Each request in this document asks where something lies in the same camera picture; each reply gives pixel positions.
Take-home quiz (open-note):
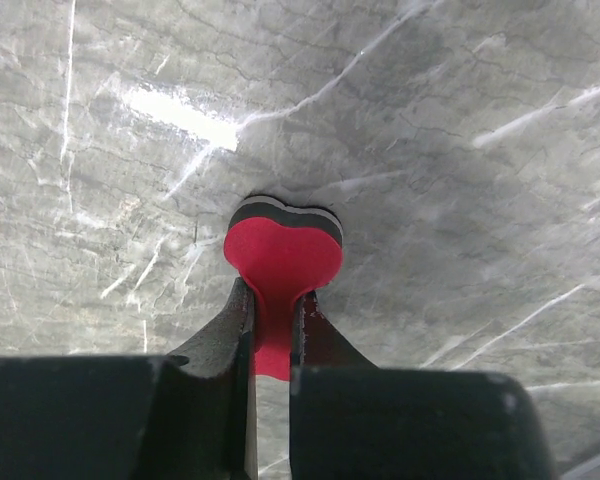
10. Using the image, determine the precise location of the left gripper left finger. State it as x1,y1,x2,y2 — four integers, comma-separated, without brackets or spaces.
169,278,255,479

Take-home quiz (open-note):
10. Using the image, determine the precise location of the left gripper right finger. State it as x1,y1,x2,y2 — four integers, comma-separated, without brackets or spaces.
290,291,379,380

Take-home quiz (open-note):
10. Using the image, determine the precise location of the red heart-shaped eraser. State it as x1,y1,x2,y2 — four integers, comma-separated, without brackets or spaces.
223,195,343,381

